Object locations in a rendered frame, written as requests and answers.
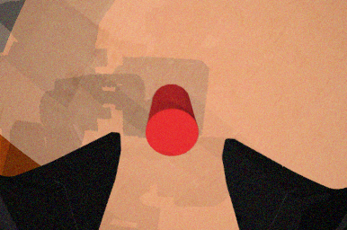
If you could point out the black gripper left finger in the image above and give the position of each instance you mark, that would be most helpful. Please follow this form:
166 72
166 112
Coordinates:
69 193

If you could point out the red cylinder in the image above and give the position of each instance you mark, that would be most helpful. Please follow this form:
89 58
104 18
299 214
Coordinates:
171 128

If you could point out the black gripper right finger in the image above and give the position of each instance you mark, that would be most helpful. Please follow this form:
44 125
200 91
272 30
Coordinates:
267 196

